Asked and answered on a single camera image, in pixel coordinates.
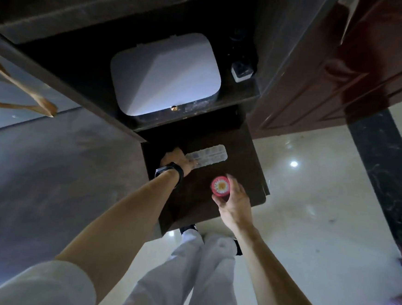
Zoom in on person's right forearm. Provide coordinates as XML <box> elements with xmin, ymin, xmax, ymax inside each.
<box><xmin>227</xmin><ymin>223</ymin><xmax>342</xmax><ymax>305</ymax></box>

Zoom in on black shoe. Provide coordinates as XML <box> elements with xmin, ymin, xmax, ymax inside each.
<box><xmin>179</xmin><ymin>223</ymin><xmax>197</xmax><ymax>237</ymax></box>

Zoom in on white trousers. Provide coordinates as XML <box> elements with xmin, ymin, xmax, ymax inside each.
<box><xmin>119</xmin><ymin>221</ymin><xmax>251</xmax><ymax>305</ymax></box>

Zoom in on reddish brown wooden door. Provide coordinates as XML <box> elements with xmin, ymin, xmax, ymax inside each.
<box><xmin>246</xmin><ymin>0</ymin><xmax>402</xmax><ymax>151</ymax></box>

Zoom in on small white cube device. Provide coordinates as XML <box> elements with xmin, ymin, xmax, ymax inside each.
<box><xmin>230</xmin><ymin>60</ymin><xmax>255</xmax><ymax>84</ymax></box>

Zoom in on person's left hand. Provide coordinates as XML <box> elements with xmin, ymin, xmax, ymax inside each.
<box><xmin>159</xmin><ymin>146</ymin><xmax>199</xmax><ymax>179</ymax></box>

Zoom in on person's right hand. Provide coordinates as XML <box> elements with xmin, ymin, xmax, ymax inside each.
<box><xmin>210</xmin><ymin>173</ymin><xmax>258</xmax><ymax>234</ymax></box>

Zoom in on clear plastic pill organizer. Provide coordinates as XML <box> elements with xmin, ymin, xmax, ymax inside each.
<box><xmin>185</xmin><ymin>142</ymin><xmax>229</xmax><ymax>170</ymax></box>

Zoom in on glass panel with gold trim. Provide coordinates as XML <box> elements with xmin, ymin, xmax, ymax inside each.
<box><xmin>0</xmin><ymin>30</ymin><xmax>87</xmax><ymax>143</ymax></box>

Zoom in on dark wooden cabinet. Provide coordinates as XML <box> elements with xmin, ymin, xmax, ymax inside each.
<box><xmin>0</xmin><ymin>0</ymin><xmax>342</xmax><ymax>158</ymax></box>

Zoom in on person's left forearm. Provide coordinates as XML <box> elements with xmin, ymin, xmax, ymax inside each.
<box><xmin>51</xmin><ymin>162</ymin><xmax>181</xmax><ymax>305</ymax></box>

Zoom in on white shirt sleeve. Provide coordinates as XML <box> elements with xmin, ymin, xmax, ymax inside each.
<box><xmin>0</xmin><ymin>256</ymin><xmax>100</xmax><ymax>305</ymax></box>

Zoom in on white lidded box appliance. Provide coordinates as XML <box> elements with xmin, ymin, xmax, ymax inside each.
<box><xmin>106</xmin><ymin>26</ymin><xmax>226</xmax><ymax>124</ymax></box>

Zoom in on black wristwatch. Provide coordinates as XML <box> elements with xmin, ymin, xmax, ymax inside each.
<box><xmin>154</xmin><ymin>161</ymin><xmax>186</xmax><ymax>190</ymax></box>

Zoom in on dark wooden pull-out shelf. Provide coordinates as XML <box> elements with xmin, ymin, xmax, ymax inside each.
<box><xmin>134</xmin><ymin>114</ymin><xmax>276</xmax><ymax>245</ymax></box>

